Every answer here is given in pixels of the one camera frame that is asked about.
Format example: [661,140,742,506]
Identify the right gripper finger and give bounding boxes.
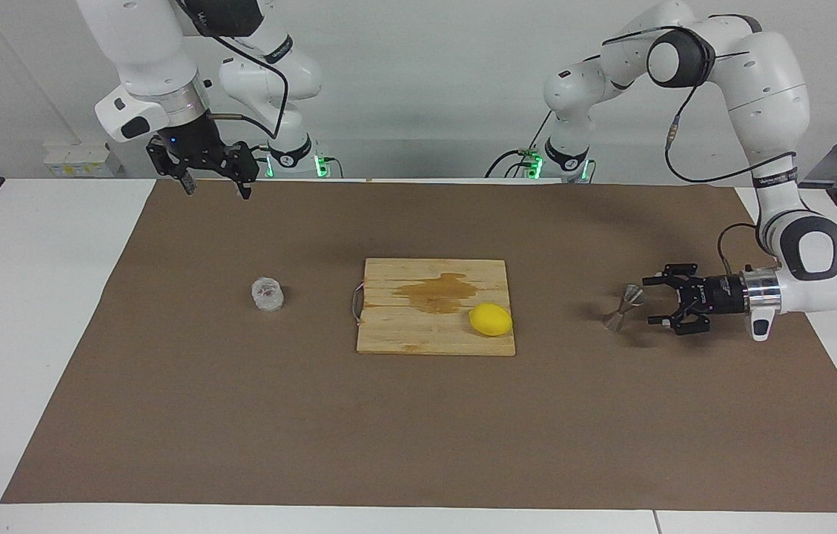
[203,140,260,200]
[146,139,199,197]

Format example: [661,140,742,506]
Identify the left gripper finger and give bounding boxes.
[646,311,711,337]
[643,263,700,292]

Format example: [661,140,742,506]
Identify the steel double jigger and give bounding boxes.
[602,285,646,332]

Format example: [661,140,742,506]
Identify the small clear glass cup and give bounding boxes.
[251,277,286,313]

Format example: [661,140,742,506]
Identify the yellow lemon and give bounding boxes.
[469,303,514,337]

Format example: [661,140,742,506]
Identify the wooden cutting board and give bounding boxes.
[351,257,517,357]

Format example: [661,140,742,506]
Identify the brown paper table mat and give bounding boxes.
[1,178,837,512]

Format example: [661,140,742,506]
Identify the white wall socket box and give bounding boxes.
[44,145,125,178]

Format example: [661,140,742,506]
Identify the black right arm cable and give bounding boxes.
[175,0,291,153]

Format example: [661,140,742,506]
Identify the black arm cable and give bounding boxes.
[175,0,291,153]
[600,13,798,279]

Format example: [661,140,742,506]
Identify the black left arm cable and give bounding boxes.
[600,13,798,279]

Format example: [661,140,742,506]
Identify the black base power cables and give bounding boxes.
[485,111,560,179]

